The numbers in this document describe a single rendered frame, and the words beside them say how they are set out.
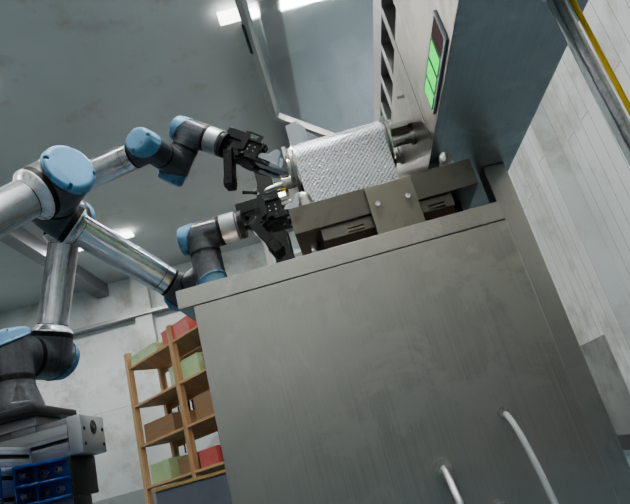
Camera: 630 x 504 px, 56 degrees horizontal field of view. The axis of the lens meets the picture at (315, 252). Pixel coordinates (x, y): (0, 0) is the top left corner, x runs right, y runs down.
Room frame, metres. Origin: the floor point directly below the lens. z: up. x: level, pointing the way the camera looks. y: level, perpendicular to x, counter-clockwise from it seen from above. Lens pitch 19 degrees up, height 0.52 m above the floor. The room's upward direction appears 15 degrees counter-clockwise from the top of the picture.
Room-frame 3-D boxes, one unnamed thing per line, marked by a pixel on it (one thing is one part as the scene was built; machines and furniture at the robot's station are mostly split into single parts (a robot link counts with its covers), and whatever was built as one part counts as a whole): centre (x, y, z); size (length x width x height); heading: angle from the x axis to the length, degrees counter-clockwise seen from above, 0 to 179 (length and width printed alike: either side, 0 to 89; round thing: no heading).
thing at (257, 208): (1.36, 0.10, 1.12); 0.12 x 0.08 x 0.09; 89
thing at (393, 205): (1.15, -0.18, 0.97); 0.10 x 0.03 x 0.11; 89
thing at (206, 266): (1.38, 0.27, 1.01); 0.11 x 0.08 x 0.11; 45
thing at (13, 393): (1.48, 0.84, 0.87); 0.15 x 0.15 x 0.10
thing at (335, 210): (1.24, -0.17, 1.00); 0.40 x 0.16 x 0.06; 89
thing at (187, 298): (2.36, -0.06, 0.88); 2.52 x 0.66 x 0.04; 179
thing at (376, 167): (1.36, -0.13, 1.11); 0.23 x 0.01 x 0.18; 89
